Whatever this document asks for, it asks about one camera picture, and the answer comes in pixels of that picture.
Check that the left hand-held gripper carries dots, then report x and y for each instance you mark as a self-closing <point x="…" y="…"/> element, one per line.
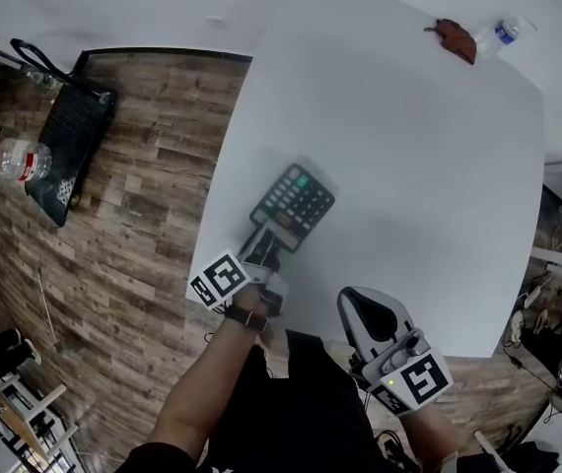
<point x="224" y="276"/>

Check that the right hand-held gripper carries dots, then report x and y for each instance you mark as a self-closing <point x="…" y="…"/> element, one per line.
<point x="419" y="377"/>

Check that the black calculator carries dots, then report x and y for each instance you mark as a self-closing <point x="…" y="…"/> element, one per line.
<point x="296" y="200"/>

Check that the person's left forearm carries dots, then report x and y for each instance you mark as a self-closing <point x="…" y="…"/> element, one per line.
<point x="202" y="382"/>

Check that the person's right forearm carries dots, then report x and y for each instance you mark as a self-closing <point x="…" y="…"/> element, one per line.
<point x="434" y="436"/>

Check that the dark wristband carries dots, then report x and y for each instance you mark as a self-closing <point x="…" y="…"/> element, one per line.
<point x="246" y="318"/>

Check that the person's black clothing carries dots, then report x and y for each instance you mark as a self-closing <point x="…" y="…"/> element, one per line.
<point x="301" y="412"/>

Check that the white shoe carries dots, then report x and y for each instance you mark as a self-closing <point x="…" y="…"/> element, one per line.
<point x="515" y="325"/>

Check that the white power strip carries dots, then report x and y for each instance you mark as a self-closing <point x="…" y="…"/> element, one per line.
<point x="532" y="294"/>

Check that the black hand cart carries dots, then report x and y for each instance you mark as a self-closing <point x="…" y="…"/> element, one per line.
<point x="71" y="136"/>

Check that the thin wooden stick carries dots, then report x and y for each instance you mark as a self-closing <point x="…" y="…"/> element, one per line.
<point x="47" y="308"/>

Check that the plastic bottle red label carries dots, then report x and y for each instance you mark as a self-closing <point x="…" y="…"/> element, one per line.
<point x="17" y="158"/>

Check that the reddish-brown pouch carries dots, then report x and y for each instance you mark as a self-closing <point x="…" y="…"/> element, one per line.
<point x="456" y="40"/>

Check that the clear plastic bottle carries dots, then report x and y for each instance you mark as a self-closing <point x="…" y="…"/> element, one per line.
<point x="39" y="78"/>

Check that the white metal rack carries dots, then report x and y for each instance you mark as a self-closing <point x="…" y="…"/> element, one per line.
<point x="24" y="426"/>

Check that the clear water bottle blue label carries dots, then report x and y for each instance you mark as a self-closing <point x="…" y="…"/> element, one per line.
<point x="503" y="32"/>

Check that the white wall outlet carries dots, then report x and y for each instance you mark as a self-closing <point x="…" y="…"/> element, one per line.
<point x="215" y="19"/>

